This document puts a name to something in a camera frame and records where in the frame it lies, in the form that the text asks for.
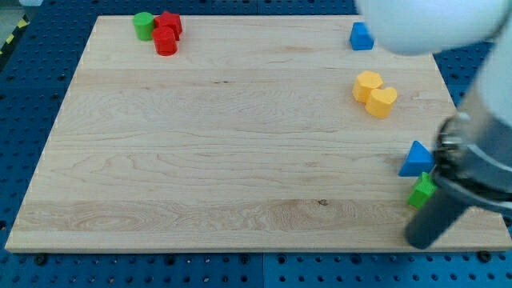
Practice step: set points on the metal tool mount clamp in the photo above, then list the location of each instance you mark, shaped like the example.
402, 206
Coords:
473, 155

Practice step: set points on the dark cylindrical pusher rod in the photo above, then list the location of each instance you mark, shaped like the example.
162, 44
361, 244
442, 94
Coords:
434, 218

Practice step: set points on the green star block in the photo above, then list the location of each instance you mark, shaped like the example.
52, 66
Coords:
421, 190

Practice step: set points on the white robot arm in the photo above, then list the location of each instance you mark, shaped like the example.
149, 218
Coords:
416, 27

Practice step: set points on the red star block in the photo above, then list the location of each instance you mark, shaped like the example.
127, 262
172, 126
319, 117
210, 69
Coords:
170, 20

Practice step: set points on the blue triangle block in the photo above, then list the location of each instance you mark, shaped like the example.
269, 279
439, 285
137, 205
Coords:
417, 161

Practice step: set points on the yellow heart block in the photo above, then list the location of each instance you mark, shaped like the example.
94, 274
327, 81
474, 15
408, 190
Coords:
380, 102

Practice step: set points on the yellow hexagon block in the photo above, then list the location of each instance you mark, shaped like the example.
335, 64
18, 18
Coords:
364, 83

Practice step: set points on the blue cube block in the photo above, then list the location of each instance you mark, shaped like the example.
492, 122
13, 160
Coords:
360, 38

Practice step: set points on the wooden board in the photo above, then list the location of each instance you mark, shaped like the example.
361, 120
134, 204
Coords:
248, 139

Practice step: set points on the red cylinder block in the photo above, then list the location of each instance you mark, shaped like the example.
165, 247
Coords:
164, 41

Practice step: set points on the green cylinder block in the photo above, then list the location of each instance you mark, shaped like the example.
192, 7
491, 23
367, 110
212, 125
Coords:
143, 25

